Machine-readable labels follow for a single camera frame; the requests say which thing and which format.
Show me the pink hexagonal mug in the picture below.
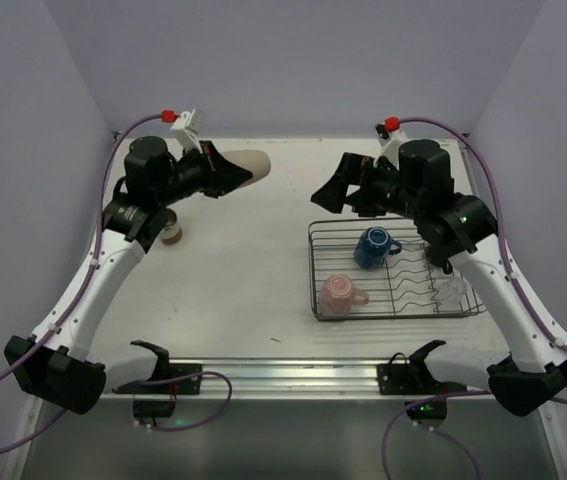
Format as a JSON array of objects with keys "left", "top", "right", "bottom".
[{"left": 317, "top": 274, "right": 370, "bottom": 317}]

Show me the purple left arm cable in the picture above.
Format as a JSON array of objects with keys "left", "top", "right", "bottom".
[{"left": 0, "top": 107, "right": 176, "bottom": 456}]

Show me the blue hexagonal mug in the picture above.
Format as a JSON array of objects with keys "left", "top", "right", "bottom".
[{"left": 353, "top": 226, "right": 403, "bottom": 271}]

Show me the clear glass cup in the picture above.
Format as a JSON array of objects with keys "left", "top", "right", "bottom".
[{"left": 434, "top": 277, "right": 468, "bottom": 304}]

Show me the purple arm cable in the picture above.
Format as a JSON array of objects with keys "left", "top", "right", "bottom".
[
  {"left": 382, "top": 115, "right": 567, "bottom": 411},
  {"left": 0, "top": 107, "right": 176, "bottom": 456}
]

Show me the aluminium front rail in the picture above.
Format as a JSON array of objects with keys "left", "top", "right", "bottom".
[{"left": 102, "top": 355, "right": 504, "bottom": 401}]

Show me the grey wire dish rack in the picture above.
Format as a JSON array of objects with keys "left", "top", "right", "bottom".
[{"left": 308, "top": 217, "right": 486, "bottom": 321}]

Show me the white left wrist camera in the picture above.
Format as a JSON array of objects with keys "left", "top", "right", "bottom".
[{"left": 170, "top": 108, "right": 205, "bottom": 153}]

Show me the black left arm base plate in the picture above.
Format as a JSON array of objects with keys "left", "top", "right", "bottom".
[{"left": 127, "top": 362, "right": 204, "bottom": 401}]

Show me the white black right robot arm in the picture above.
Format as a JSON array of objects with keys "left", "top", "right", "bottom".
[{"left": 311, "top": 139, "right": 567, "bottom": 416}]

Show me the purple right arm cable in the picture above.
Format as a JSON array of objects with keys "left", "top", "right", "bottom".
[{"left": 382, "top": 115, "right": 567, "bottom": 411}]

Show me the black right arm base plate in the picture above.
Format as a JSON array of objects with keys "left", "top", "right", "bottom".
[{"left": 376, "top": 352, "right": 468, "bottom": 396}]

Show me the beige tall cup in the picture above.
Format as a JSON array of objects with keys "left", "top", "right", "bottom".
[{"left": 221, "top": 150, "right": 271, "bottom": 188}]

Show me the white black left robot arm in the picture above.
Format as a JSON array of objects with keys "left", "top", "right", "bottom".
[{"left": 4, "top": 136, "right": 271, "bottom": 414}]

